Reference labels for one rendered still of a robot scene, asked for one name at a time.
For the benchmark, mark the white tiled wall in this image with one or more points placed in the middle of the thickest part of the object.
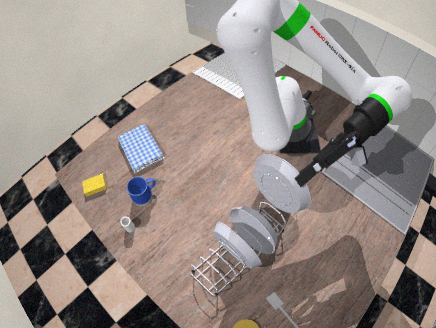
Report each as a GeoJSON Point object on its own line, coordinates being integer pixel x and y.
{"type": "Point", "coordinates": [379, 47]}

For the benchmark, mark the blue mug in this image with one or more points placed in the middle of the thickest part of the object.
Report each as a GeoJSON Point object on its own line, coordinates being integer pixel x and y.
{"type": "Point", "coordinates": [139, 185]}

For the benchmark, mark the blue checked towel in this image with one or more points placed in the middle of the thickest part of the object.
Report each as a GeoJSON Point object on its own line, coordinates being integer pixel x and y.
{"type": "Point", "coordinates": [140, 148]}

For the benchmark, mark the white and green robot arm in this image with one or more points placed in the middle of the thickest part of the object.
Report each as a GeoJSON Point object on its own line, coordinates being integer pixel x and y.
{"type": "Point", "coordinates": [246, 40]}

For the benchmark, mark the yellow flat round disc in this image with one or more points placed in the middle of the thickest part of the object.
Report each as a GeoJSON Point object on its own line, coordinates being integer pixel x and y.
{"type": "Point", "coordinates": [246, 323]}

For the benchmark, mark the grey ribbed draining mat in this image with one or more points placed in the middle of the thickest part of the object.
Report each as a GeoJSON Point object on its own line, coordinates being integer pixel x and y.
{"type": "Point", "coordinates": [220, 72]}

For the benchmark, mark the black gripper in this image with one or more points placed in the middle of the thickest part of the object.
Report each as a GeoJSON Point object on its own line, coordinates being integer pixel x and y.
{"type": "Point", "coordinates": [358, 127]}

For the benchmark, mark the yellow sponge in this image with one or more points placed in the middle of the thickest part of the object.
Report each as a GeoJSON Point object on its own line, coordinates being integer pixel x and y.
{"type": "Point", "coordinates": [94, 185]}

